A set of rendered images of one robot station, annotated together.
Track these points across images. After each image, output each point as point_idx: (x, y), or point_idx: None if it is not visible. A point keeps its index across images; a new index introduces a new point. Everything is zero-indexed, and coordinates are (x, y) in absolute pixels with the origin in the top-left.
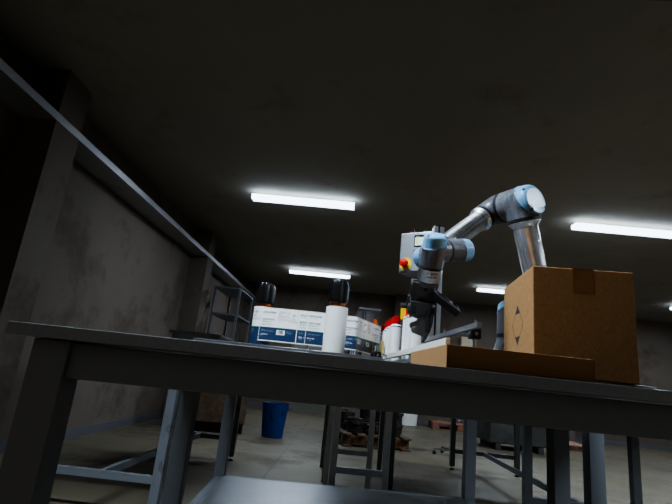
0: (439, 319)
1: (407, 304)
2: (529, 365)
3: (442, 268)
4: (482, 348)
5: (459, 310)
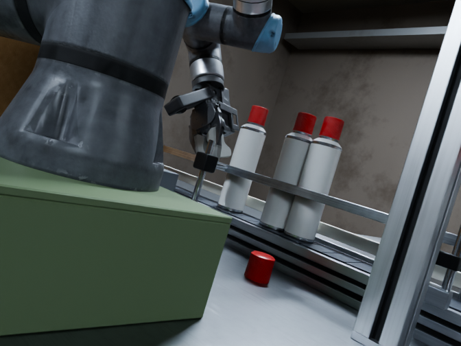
0: (423, 106)
1: (237, 124)
2: None
3: (190, 62)
4: None
5: (165, 104)
